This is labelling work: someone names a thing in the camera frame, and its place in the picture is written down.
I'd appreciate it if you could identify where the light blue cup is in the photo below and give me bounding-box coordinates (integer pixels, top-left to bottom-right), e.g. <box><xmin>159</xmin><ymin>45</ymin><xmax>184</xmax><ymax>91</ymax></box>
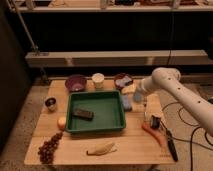
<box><xmin>133</xmin><ymin>92</ymin><xmax>142</xmax><ymax>103</ymax></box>

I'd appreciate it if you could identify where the white paper cup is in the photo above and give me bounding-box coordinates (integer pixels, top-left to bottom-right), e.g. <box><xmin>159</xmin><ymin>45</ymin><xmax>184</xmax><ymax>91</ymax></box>
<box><xmin>92</xmin><ymin>73</ymin><xmax>105</xmax><ymax>89</ymax></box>

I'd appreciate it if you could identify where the small dark cup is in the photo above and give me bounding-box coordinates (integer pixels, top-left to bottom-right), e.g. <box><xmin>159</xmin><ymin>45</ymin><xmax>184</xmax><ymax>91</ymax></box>
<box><xmin>45</xmin><ymin>97</ymin><xmax>57</xmax><ymax>112</ymax></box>

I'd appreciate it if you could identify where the white cloth in bowl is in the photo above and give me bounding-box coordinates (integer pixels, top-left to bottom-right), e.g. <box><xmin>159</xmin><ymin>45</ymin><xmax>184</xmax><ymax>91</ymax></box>
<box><xmin>117</xmin><ymin>76</ymin><xmax>132</xmax><ymax>87</ymax></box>

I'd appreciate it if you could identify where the dark red bowl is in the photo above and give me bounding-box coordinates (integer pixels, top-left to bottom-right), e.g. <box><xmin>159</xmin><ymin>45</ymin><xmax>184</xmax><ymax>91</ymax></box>
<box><xmin>114</xmin><ymin>73</ymin><xmax>133</xmax><ymax>90</ymax></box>

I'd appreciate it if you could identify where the blue sponge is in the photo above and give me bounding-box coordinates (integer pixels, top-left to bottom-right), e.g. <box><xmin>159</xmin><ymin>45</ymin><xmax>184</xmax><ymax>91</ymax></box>
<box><xmin>121</xmin><ymin>95</ymin><xmax>132</xmax><ymax>111</ymax></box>

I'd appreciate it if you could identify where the silver fork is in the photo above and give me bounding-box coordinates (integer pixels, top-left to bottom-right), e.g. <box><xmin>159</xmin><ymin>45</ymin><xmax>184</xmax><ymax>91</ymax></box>
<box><xmin>143</xmin><ymin>97</ymin><xmax>147</xmax><ymax>122</ymax></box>

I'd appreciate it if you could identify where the green plastic tray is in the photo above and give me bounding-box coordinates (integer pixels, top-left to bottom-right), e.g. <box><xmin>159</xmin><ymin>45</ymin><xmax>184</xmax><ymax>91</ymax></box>
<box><xmin>65</xmin><ymin>90</ymin><xmax>126</xmax><ymax>134</ymax></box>

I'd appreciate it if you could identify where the black rectangular block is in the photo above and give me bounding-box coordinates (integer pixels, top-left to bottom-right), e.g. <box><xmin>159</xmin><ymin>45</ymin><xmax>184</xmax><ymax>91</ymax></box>
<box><xmin>72</xmin><ymin>109</ymin><xmax>94</xmax><ymax>120</ymax></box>

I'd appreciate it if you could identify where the orange carrot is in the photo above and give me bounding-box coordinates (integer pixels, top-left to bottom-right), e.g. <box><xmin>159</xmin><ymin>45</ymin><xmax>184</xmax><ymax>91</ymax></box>
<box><xmin>142</xmin><ymin>122</ymin><xmax>166</xmax><ymax>147</ymax></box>

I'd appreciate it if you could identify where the purple bowl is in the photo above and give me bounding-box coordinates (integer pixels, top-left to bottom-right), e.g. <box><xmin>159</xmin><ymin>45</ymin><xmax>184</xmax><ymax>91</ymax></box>
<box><xmin>65</xmin><ymin>74</ymin><xmax>87</xmax><ymax>92</ymax></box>

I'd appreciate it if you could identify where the wooden table top board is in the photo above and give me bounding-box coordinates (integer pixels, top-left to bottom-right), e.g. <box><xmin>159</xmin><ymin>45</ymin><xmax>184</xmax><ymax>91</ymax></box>
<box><xmin>24</xmin><ymin>80</ymin><xmax>173</xmax><ymax>166</ymax></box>

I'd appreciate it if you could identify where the yellow banana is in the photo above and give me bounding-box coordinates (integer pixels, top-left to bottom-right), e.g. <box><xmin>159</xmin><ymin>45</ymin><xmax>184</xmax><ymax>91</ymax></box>
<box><xmin>86</xmin><ymin>142</ymin><xmax>117</xmax><ymax>156</ymax></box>

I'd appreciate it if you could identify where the white metal shelf beam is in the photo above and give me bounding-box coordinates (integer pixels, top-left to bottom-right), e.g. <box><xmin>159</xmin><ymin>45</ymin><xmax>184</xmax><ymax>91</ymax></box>
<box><xmin>25</xmin><ymin>50</ymin><xmax>213</xmax><ymax>68</ymax></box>

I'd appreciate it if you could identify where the red grape bunch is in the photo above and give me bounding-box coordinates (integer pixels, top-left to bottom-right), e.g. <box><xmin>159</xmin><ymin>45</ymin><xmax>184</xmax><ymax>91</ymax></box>
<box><xmin>38</xmin><ymin>132</ymin><xmax>63</xmax><ymax>164</ymax></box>

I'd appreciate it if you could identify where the black floor cable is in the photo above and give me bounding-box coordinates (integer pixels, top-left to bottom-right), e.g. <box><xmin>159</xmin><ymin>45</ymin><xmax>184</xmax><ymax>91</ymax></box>
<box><xmin>161</xmin><ymin>99</ymin><xmax>213</xmax><ymax>171</ymax></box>

